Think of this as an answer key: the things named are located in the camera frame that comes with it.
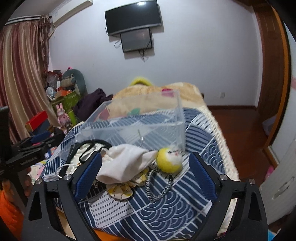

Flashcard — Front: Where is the wall mounted black television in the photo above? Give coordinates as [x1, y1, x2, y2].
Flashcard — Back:
[105, 1, 162, 35]

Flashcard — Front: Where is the floral yellow fabric scrunchie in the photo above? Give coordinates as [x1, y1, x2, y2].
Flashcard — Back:
[106, 168, 149, 200]

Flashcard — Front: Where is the red box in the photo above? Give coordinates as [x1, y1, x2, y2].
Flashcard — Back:
[25, 110, 48, 132]

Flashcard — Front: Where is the clear plastic storage box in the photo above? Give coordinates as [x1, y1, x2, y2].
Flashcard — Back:
[58, 101, 185, 156]

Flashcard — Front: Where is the white wardrobe door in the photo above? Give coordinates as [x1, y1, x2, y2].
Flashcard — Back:
[259, 30, 295, 224]

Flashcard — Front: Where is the striped pink curtain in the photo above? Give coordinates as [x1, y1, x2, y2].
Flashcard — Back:
[1, 15, 57, 143]

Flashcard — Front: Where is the yellow plush headboard item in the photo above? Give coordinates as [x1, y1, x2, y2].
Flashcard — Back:
[130, 76, 153, 86]

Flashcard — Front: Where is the white cloth pouch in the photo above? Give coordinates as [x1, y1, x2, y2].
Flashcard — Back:
[96, 144, 158, 184]

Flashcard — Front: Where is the white air conditioner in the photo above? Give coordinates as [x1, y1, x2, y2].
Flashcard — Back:
[49, 0, 93, 27]

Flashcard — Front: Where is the small black wall screen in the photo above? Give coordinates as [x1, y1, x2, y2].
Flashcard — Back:
[120, 28, 152, 53]

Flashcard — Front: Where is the green cardboard box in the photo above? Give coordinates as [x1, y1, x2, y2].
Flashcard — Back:
[51, 91, 81, 112]

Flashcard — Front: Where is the blue white patterned blanket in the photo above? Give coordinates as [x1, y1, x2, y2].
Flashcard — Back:
[41, 108, 238, 240]

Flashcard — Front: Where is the yellow plush ball keychain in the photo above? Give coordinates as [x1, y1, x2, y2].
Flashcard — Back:
[156, 148, 182, 174]

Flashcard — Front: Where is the brown wooden door frame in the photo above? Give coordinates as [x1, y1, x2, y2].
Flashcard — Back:
[253, 1, 290, 148]

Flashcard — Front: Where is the orange sleeve forearm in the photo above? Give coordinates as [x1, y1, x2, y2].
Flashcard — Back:
[1, 180, 23, 240]

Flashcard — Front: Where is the pink rabbit doll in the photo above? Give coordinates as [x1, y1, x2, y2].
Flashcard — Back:
[56, 103, 72, 133]

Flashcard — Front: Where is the green dinosaur plush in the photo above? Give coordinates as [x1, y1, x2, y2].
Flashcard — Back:
[60, 69, 87, 96]

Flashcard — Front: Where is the beige fleece blanket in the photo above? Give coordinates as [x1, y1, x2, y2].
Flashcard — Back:
[107, 82, 206, 118]

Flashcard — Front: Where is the dark purple clothing pile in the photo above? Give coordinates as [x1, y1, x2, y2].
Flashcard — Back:
[73, 88, 113, 121]

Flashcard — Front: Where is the black strap bag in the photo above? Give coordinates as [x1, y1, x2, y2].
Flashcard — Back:
[55, 139, 112, 179]

